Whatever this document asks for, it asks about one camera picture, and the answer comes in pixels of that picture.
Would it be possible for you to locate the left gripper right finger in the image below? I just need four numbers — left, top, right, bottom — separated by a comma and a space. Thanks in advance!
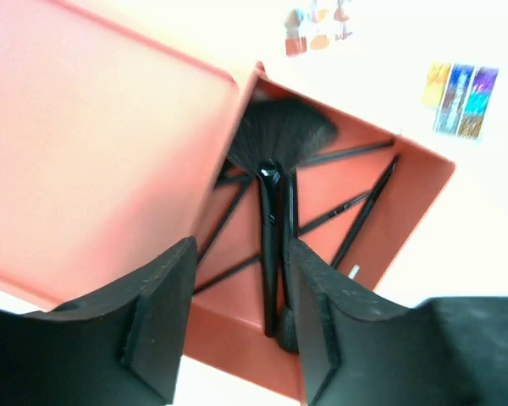
290, 240, 508, 405

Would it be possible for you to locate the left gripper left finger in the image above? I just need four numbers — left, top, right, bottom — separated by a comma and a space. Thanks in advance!
0, 237, 197, 405

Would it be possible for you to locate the black fluffy makeup brush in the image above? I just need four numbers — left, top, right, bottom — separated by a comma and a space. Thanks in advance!
276, 173, 299, 354

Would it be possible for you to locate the black blush brush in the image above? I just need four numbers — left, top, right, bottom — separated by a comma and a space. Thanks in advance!
330, 154, 400, 269

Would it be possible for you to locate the thin black makeup brush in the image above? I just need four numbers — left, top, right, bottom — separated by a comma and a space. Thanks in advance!
298, 191, 369, 235

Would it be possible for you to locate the thin black pencil brush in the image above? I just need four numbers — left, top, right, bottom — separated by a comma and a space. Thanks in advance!
193, 254, 260, 295

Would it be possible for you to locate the orange drawer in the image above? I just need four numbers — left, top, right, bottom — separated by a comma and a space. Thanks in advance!
185, 66, 457, 405

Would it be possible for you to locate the thin black eyeliner brush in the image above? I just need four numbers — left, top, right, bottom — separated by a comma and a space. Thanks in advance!
198, 181, 251, 263

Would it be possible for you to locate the orange drawer box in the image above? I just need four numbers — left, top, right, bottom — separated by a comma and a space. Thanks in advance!
0, 1, 251, 308

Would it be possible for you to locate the thin black liner brush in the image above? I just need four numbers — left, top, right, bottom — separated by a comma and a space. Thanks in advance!
298, 140, 395, 167

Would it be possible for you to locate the black fan makeup brush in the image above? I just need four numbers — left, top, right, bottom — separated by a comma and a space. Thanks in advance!
228, 97, 337, 337

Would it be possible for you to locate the nine-pan warm eyeshadow palette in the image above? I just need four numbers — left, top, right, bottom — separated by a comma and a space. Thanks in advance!
283, 0, 354, 57

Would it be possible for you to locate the colourful glitter eyeshadow palette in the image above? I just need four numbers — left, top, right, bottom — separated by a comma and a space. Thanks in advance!
421, 61, 500, 140

